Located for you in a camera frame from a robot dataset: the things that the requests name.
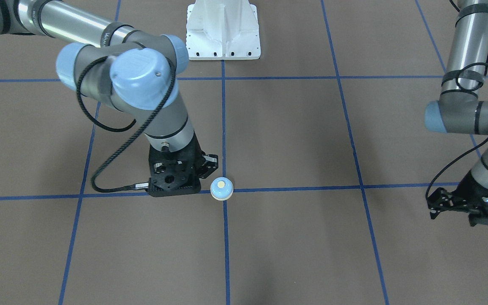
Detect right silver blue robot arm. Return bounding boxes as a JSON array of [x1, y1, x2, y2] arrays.
[[0, 0, 218, 182]]

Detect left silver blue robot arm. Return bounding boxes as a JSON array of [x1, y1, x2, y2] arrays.
[[424, 0, 488, 227]]

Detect blue white call bell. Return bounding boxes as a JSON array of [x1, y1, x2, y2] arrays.
[[210, 176, 234, 201]]

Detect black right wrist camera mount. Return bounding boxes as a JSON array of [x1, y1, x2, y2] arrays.
[[147, 160, 201, 197]]

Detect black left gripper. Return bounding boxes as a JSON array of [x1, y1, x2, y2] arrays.
[[426, 172, 488, 227]]

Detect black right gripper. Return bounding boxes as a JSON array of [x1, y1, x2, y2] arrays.
[[150, 138, 219, 179]]

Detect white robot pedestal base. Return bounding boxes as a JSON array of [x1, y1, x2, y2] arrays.
[[186, 0, 261, 61]]

